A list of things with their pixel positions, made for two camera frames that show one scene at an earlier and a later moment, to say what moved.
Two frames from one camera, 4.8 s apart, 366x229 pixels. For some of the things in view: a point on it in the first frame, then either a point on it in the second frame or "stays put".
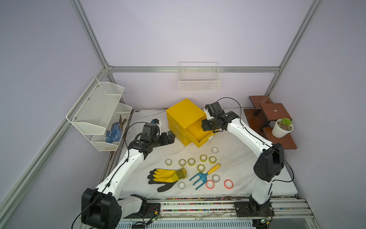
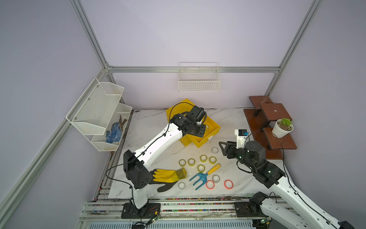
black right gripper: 205,126 → 229,147
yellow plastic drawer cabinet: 184,120 stays put
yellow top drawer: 196,133 stays put
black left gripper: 170,139 → 201,133
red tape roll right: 228,184 stays put
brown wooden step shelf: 262,117 stays put
